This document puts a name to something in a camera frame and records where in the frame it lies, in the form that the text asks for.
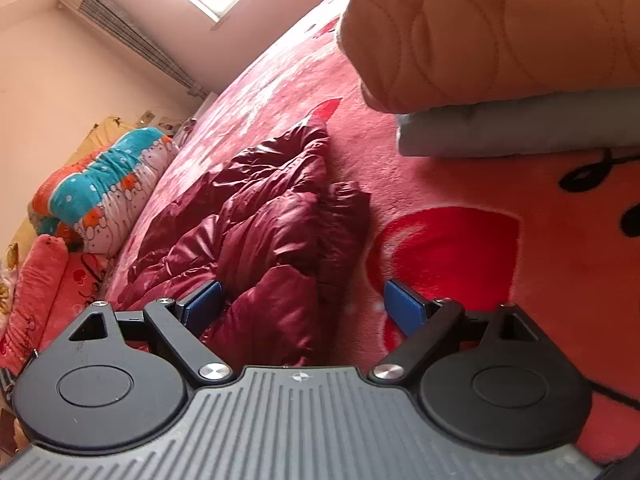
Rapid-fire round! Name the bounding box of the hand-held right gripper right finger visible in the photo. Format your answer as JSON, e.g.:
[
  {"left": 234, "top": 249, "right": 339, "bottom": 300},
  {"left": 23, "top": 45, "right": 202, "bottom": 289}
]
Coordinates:
[{"left": 367, "top": 279, "right": 541, "bottom": 389}]

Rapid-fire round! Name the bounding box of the grey folded garment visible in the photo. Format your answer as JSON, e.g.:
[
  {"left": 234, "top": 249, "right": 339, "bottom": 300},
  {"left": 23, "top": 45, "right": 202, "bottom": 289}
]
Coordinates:
[{"left": 395, "top": 87, "right": 640, "bottom": 159}]

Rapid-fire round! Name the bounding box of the peach quilted garment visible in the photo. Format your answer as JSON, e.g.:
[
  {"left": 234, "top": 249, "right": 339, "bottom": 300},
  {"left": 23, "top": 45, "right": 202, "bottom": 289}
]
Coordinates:
[{"left": 336, "top": 0, "right": 640, "bottom": 117}]

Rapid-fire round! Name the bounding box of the dark red down jacket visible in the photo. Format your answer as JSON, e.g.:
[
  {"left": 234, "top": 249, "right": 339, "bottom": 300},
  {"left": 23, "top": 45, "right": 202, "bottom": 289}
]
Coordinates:
[{"left": 114, "top": 115, "right": 375, "bottom": 370}]

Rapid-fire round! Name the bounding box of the grey curtain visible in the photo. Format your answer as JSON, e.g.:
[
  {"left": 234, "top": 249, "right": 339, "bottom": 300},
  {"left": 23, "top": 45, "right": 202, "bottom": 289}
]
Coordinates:
[{"left": 56, "top": 0, "right": 210, "bottom": 97}]

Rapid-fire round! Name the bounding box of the red heart printed blanket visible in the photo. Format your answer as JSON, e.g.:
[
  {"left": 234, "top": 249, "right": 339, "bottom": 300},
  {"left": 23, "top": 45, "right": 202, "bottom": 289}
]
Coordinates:
[{"left": 100, "top": 0, "right": 640, "bottom": 467}]

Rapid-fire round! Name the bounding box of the teal floral quilt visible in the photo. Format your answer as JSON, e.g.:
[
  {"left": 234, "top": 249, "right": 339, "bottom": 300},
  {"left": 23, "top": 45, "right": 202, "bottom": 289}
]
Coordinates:
[{"left": 27, "top": 127, "right": 179, "bottom": 257}]

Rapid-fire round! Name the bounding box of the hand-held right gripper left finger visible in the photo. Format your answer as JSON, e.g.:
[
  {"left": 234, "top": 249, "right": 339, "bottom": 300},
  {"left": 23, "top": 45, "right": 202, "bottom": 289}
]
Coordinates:
[{"left": 67, "top": 279, "right": 237, "bottom": 389}]

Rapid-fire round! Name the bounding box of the pink heart printed pillow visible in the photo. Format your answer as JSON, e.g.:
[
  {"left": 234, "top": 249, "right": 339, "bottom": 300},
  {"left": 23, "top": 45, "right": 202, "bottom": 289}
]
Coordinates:
[{"left": 0, "top": 234, "right": 110, "bottom": 377}]

